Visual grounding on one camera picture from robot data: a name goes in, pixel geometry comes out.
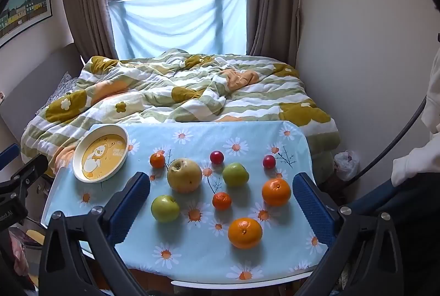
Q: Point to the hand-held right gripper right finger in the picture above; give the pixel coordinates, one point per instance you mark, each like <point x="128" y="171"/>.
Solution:
<point x="311" y="203"/>

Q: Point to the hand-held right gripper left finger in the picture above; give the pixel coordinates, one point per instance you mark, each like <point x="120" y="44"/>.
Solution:
<point x="132" y="203"/>

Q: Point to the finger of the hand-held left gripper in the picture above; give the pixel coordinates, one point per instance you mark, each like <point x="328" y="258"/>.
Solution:
<point x="31" y="169"/>
<point x="8" y="155"/>

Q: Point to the green apple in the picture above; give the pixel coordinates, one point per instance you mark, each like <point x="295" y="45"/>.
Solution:
<point x="165" y="208"/>
<point x="235" y="174"/>

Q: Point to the large orange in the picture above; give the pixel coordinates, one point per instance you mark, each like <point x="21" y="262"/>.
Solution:
<point x="245" y="233"/>
<point x="276" y="192"/>

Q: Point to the cream yellow printed bowl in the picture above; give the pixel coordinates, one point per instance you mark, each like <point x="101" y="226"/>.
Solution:
<point x="99" y="155"/>

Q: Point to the yellow pear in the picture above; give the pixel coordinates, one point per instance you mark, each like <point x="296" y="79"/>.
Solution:
<point x="184" y="175"/>

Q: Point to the small tangerine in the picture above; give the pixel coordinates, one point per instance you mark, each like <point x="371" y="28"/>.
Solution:
<point x="158" y="160"/>
<point x="221" y="201"/>

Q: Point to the yellow box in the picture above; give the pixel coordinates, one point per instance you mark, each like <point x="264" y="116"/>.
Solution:
<point x="32" y="237"/>

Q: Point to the pink bag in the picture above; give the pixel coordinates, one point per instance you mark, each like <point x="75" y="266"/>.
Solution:
<point x="17" y="248"/>

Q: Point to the plastic bag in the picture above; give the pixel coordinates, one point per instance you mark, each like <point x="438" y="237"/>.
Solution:
<point x="347" y="163"/>

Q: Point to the red cherry tomato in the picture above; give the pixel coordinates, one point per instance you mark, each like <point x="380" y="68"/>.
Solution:
<point x="217" y="157"/>
<point x="269" y="162"/>

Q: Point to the grey headboard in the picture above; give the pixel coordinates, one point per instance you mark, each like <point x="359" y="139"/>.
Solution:
<point x="37" y="76"/>

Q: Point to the patterned pillow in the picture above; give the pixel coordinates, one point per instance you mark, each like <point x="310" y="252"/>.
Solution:
<point x="60" y="86"/>

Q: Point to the blue daisy tablecloth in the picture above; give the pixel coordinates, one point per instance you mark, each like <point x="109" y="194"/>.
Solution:
<point x="199" y="141"/>

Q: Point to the white garment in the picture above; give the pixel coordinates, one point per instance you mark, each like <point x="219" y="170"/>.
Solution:
<point x="412" y="162"/>

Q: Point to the green striped flower blanket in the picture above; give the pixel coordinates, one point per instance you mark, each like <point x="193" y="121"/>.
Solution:
<point x="206" y="93"/>

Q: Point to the light blue window cloth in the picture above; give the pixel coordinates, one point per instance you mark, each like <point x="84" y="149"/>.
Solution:
<point x="172" y="24"/>

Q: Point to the framed wall poster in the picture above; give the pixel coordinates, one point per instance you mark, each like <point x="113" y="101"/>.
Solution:
<point x="24" y="7"/>

